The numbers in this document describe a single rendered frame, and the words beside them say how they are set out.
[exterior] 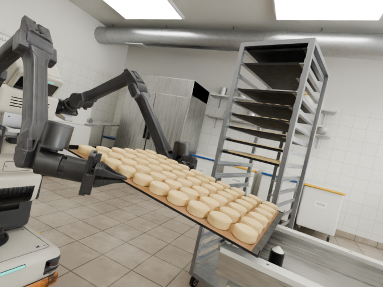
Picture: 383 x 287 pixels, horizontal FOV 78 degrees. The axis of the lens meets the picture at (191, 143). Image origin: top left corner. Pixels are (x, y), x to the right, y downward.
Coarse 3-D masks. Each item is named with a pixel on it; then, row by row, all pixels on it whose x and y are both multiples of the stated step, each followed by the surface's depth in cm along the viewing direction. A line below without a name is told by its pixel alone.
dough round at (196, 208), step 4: (192, 200) 55; (196, 200) 55; (188, 204) 53; (192, 204) 52; (196, 204) 53; (200, 204) 54; (204, 204) 55; (188, 208) 52; (192, 208) 51; (196, 208) 51; (200, 208) 51; (204, 208) 52; (208, 208) 53; (192, 212) 51; (196, 212) 51; (200, 212) 51; (204, 212) 51; (208, 212) 53; (196, 216) 51; (200, 216) 51; (204, 216) 52
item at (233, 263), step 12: (228, 252) 48; (240, 252) 49; (228, 264) 48; (240, 264) 47; (252, 264) 46; (264, 264) 46; (228, 276) 48; (240, 276) 47; (252, 276) 46; (264, 276) 45; (276, 276) 44; (288, 276) 43; (300, 276) 44
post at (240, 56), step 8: (240, 48) 165; (240, 56) 164; (240, 64) 164; (232, 88) 166; (232, 96) 165; (232, 104) 167; (224, 120) 167; (224, 128) 166; (216, 152) 168; (216, 160) 167; (216, 168) 167; (200, 232) 169; (200, 240) 169; (192, 264) 171; (192, 272) 170
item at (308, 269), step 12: (264, 252) 65; (288, 252) 69; (276, 264) 53; (288, 264) 61; (300, 264) 63; (312, 264) 65; (312, 276) 58; (324, 276) 59; (336, 276) 61; (348, 276) 62
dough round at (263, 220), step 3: (249, 213) 60; (252, 213) 60; (255, 213) 61; (249, 216) 59; (252, 216) 58; (255, 216) 58; (258, 216) 59; (261, 216) 60; (264, 216) 61; (255, 219) 57; (258, 219) 57; (261, 219) 57; (264, 219) 58; (267, 219) 59; (261, 222) 57; (264, 222) 57; (267, 222) 58; (264, 225) 57
